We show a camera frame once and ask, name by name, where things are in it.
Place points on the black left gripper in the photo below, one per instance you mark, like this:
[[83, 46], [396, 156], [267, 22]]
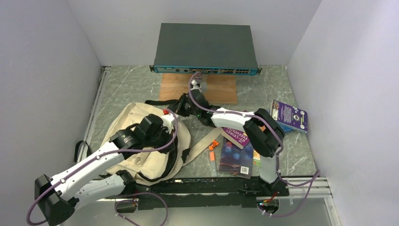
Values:
[[169, 137]]

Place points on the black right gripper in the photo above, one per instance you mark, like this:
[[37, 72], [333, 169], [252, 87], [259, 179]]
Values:
[[178, 107]]

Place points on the beige canvas backpack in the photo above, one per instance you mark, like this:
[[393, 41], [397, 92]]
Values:
[[153, 167]]

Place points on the purple treehouse book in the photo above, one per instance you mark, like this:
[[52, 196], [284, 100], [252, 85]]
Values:
[[237, 137]]

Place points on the purple boxed book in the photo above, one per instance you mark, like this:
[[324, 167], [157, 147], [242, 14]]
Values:
[[288, 116]]

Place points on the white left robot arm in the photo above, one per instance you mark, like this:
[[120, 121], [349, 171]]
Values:
[[59, 196]]

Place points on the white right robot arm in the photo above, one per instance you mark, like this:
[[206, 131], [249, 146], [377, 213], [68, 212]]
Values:
[[265, 135]]

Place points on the orange pen in pack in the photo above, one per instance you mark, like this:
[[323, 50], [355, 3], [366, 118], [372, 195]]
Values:
[[212, 159]]

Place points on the yellow banana toy pack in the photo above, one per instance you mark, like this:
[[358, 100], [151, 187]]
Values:
[[256, 158]]

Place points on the wooden base board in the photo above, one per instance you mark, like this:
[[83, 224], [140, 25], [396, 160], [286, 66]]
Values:
[[221, 89]]

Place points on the dark space notebook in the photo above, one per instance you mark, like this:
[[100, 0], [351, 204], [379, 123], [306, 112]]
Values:
[[236, 161]]

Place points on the orange blue paperback book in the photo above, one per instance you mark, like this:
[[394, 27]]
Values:
[[285, 128]]

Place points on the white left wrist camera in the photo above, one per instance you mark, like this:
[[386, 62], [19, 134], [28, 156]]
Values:
[[169, 120]]

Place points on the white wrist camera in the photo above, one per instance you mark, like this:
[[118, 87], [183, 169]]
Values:
[[169, 120], [195, 85]]

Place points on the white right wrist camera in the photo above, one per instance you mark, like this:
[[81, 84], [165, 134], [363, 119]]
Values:
[[195, 85]]

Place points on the grey metal stand bracket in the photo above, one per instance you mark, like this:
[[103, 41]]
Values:
[[203, 80]]

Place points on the grey network switch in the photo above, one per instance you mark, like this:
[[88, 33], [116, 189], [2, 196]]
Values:
[[205, 48]]

